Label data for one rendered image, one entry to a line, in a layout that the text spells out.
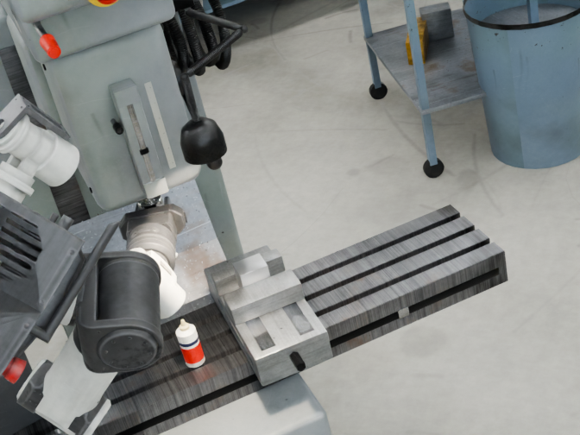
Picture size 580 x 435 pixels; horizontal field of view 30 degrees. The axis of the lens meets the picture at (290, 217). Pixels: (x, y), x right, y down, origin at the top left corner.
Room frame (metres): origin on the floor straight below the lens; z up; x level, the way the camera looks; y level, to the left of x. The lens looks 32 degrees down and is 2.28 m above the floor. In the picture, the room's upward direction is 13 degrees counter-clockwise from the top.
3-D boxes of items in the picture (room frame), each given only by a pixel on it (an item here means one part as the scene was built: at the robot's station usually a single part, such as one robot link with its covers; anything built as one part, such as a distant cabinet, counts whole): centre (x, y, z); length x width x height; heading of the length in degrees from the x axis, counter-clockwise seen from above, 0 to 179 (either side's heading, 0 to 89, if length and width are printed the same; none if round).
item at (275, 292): (1.75, 0.09, 0.99); 0.15 x 0.06 x 0.04; 103
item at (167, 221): (1.67, 0.25, 1.24); 0.13 x 0.12 x 0.10; 87
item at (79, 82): (1.77, 0.25, 1.47); 0.21 x 0.19 x 0.32; 105
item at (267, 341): (1.77, 0.09, 0.96); 0.35 x 0.15 x 0.11; 13
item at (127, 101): (1.66, 0.22, 1.45); 0.04 x 0.04 x 0.21; 15
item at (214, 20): (1.76, 0.05, 1.58); 0.17 x 0.01 x 0.01; 33
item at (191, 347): (1.71, 0.25, 0.96); 0.04 x 0.04 x 0.11
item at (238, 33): (1.63, 0.05, 1.58); 0.17 x 0.01 x 0.01; 141
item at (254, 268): (1.80, 0.10, 1.01); 0.06 x 0.05 x 0.06; 103
